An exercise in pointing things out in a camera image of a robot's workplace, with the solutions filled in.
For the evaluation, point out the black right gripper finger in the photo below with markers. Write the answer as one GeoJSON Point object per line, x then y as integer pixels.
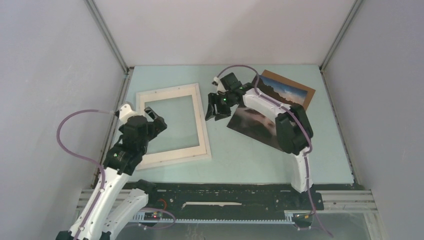
{"type": "Point", "coordinates": [211, 106]}
{"type": "Point", "coordinates": [222, 111]}

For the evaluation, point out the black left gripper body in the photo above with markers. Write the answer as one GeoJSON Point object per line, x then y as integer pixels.
{"type": "Point", "coordinates": [144, 146]}

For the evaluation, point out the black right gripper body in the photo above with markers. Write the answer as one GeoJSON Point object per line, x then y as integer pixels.
{"type": "Point", "coordinates": [228, 98]}

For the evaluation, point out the sunset landscape photo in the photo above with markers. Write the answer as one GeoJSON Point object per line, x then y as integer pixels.
{"type": "Point", "coordinates": [255, 125]}

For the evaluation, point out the brown backing board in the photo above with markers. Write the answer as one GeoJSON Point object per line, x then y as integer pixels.
{"type": "Point", "coordinates": [285, 90]}

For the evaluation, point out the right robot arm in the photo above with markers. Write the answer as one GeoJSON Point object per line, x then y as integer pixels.
{"type": "Point", "coordinates": [293, 130]}

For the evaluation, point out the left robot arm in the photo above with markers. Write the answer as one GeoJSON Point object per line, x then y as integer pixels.
{"type": "Point", "coordinates": [99, 220]}

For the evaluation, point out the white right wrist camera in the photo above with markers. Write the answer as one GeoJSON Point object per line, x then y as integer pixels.
{"type": "Point", "coordinates": [219, 86]}

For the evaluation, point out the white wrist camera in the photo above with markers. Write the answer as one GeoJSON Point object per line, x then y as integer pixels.
{"type": "Point", "coordinates": [124, 112]}
{"type": "Point", "coordinates": [219, 86]}

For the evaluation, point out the white picture frame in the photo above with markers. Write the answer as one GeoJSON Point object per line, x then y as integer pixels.
{"type": "Point", "coordinates": [205, 132]}

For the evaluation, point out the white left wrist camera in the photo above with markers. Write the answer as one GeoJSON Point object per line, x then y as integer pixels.
{"type": "Point", "coordinates": [124, 112]}

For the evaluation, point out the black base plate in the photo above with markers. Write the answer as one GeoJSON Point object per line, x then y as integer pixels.
{"type": "Point", "coordinates": [233, 202]}

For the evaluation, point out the aluminium corner rail left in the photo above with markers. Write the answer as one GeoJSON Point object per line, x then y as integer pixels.
{"type": "Point", "coordinates": [107, 35]}

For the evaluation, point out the aluminium corner rail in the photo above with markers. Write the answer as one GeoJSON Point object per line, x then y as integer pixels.
{"type": "Point", "coordinates": [353, 11]}
{"type": "Point", "coordinates": [107, 35]}

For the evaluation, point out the aluminium corner rail right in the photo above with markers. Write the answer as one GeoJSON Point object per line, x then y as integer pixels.
{"type": "Point", "coordinates": [353, 11]}

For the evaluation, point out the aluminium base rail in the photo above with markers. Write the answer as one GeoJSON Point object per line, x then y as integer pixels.
{"type": "Point", "coordinates": [337, 199]}

